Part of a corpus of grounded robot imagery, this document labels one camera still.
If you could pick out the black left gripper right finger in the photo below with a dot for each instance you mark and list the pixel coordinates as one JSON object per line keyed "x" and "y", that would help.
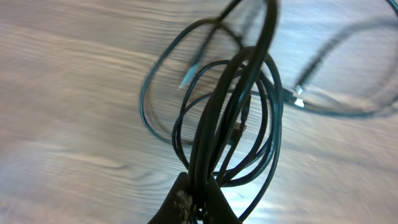
{"x": 216, "y": 207}

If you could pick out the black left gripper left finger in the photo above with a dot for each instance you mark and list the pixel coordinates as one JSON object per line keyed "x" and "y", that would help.
{"x": 178, "y": 204}

